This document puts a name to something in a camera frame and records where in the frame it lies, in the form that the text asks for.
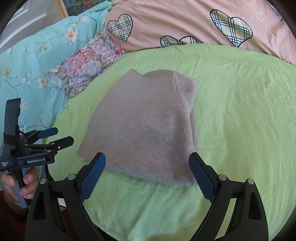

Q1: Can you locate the beige knit sweater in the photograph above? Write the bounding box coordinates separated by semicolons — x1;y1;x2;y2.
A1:
77;70;198;186

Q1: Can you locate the person's left hand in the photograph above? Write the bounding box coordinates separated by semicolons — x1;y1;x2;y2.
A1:
2;166;39;202

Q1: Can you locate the dark red left sleeve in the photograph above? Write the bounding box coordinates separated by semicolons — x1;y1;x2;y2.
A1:
1;190;29;240

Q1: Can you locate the teal floral quilt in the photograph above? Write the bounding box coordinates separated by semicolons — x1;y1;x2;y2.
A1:
0;0;114;181

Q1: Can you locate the pink purple floral pillow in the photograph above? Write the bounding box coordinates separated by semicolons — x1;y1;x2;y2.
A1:
48;29;125;97

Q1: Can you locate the green bed sheet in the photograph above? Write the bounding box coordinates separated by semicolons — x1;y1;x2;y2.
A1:
49;44;295;240

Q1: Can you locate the gold-framed landscape painting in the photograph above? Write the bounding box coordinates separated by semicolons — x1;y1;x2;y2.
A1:
56;0;116;19

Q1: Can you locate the pink heart-patterned duvet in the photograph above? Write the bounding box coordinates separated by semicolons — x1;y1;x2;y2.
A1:
105;1;295;64

